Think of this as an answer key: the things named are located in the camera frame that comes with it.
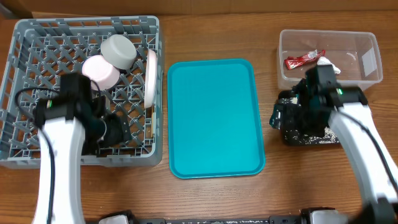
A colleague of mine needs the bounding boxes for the white rice grains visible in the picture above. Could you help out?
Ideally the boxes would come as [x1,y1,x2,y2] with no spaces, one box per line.
[274,97,339,146]

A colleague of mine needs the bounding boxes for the red snack wrapper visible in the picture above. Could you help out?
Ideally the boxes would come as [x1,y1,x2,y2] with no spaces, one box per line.
[284,50,326,70]

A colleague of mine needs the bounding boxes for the pink shallow bowl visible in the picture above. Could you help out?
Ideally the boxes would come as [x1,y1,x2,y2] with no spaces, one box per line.
[82,55,120,90]

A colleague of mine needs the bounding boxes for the white tissue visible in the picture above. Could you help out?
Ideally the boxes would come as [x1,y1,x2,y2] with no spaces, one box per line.
[317,56,341,75]

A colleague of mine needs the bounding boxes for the white round plate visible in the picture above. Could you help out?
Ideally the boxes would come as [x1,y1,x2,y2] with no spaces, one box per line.
[144,49,157,108]

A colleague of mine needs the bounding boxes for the grey bowl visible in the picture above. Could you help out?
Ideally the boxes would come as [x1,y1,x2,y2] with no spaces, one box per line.
[100,34,137,70]

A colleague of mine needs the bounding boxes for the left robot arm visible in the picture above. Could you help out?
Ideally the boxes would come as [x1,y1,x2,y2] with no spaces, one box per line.
[33,73,131,223]

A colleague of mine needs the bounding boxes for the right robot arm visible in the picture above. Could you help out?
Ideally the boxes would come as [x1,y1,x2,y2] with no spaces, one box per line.
[270,65,397,223]

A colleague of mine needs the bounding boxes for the black food waste tray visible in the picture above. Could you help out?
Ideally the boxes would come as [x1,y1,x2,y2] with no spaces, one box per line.
[278,90,340,146]

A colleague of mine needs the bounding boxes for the grey dishwasher rack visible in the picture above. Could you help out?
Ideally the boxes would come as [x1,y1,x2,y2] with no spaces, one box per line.
[1,16,164,169]

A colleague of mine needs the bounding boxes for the clear plastic bin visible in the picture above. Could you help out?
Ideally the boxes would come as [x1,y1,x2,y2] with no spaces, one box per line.
[277,29,383,90]

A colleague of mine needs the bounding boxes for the teal plastic tray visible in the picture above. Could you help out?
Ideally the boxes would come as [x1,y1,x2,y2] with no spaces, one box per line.
[167,58,266,179]

